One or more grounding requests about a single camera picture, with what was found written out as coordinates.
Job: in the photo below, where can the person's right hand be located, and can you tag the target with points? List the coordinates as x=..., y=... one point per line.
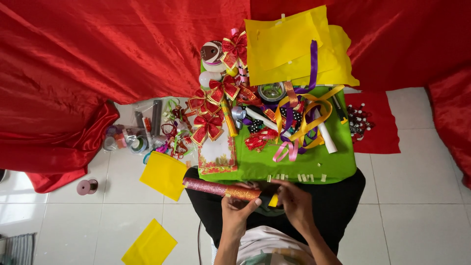
x=296, y=206

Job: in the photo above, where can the person's left hand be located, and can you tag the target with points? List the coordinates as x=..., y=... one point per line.
x=235, y=217

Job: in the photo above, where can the person's right fingers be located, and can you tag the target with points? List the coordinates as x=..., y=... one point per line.
x=284, y=191

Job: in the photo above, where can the pink orange glitter paper roll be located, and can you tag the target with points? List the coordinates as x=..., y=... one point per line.
x=213, y=188

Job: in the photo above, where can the small yellow paper piece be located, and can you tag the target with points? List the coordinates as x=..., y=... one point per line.
x=273, y=200

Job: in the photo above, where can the row of tape pieces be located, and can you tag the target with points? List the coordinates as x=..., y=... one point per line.
x=301, y=177

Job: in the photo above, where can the green cloth covered table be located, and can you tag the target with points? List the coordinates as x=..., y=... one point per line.
x=323, y=165

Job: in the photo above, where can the person's black trousers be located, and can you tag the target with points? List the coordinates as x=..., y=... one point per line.
x=338, y=206

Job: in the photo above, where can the red tassel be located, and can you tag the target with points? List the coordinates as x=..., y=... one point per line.
x=257, y=140

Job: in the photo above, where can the person's white shirt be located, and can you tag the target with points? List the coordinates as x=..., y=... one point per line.
x=265, y=246

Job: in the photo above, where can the thick white paper roll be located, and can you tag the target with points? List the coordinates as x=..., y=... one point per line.
x=328, y=138

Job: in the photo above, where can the black polka dot ribbon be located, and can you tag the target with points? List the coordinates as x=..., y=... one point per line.
x=255, y=127

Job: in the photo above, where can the floral bordered white card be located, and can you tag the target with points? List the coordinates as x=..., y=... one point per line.
x=217, y=156

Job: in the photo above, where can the thin white paper roll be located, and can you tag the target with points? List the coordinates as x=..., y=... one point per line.
x=259, y=117

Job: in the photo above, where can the yellow ribbon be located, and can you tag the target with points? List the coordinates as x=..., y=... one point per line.
x=312, y=117

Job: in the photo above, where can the gold glitter paper roll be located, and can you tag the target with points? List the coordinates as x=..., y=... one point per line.
x=230, y=121

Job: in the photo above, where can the silver ribbon bow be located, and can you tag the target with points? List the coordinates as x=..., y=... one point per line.
x=238, y=114

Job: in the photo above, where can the clear tape roll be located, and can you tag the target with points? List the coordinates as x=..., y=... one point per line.
x=271, y=92

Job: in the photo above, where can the red gold bow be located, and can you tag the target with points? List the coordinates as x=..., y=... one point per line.
x=233, y=49
x=206, y=127
x=222, y=88
x=200, y=101

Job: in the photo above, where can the yellow black utility knife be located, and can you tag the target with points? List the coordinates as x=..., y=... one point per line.
x=338, y=106

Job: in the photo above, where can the red felt sheet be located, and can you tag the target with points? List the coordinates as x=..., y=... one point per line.
x=382, y=140

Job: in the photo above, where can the yellow felt sheet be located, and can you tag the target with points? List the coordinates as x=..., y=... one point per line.
x=149, y=244
x=163, y=175

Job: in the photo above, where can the heap of mixed ribbons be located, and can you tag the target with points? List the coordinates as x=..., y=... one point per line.
x=176, y=132

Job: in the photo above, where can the purple ribbon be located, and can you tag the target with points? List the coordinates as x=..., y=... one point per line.
x=313, y=66

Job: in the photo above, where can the white light bulb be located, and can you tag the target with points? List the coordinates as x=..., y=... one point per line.
x=208, y=78

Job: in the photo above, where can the stack of yellow felt sheets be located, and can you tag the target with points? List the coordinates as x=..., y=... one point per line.
x=287, y=44

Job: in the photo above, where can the plastic bag of craft supplies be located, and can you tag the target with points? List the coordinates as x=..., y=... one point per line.
x=128, y=136

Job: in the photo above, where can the pink ribbon spool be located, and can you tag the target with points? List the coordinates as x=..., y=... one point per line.
x=86, y=187

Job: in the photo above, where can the red satin cloth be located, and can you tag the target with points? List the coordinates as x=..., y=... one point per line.
x=92, y=55

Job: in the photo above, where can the grey striped mat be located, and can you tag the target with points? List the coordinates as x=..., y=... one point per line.
x=18, y=250

